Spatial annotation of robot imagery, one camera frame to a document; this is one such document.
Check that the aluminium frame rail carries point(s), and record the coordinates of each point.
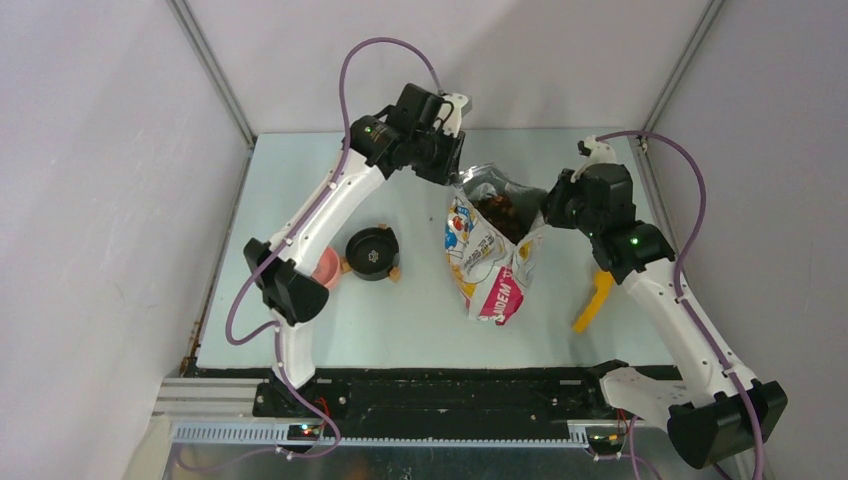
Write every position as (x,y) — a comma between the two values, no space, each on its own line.
(217,404)

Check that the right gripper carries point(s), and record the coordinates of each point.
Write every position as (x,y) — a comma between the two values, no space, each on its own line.
(552,203)

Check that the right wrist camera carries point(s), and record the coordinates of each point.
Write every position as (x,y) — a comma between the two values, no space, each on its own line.
(594,152)

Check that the black pet bowl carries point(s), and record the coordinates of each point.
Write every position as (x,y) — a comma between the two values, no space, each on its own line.
(372,252)

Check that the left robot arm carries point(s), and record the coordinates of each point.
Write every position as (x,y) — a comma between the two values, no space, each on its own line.
(422,131)

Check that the pink cat bowl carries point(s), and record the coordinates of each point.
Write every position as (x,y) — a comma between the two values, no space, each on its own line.
(328,270)

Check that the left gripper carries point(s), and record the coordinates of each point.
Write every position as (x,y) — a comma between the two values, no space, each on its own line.
(446,169)

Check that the yellow plastic scoop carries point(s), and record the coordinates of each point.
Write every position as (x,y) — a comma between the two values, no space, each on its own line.
(602,283)

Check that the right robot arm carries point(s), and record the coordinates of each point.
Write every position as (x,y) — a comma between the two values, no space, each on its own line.
(669,311)

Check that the cat food bag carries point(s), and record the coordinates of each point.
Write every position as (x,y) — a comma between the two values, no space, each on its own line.
(494,228)

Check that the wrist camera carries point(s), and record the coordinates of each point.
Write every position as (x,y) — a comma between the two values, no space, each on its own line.
(594,152)
(450,114)

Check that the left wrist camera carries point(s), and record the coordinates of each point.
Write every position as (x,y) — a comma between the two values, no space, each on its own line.
(450,114)

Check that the wooden bowl stand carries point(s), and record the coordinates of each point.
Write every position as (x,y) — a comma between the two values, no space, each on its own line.
(395,273)

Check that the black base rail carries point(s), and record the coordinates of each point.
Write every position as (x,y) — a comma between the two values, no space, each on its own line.
(443,404)

